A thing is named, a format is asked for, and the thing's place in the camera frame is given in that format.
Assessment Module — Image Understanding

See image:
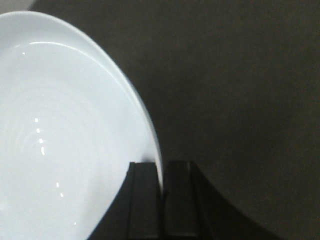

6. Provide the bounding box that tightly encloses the light blue round tray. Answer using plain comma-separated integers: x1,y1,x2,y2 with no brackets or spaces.
0,11,163,240

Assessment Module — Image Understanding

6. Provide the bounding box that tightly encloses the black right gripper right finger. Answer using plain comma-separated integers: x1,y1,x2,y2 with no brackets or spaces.
163,160,279,240

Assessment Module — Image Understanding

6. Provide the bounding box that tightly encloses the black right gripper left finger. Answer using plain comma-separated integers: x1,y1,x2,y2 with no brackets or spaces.
89,162,161,240

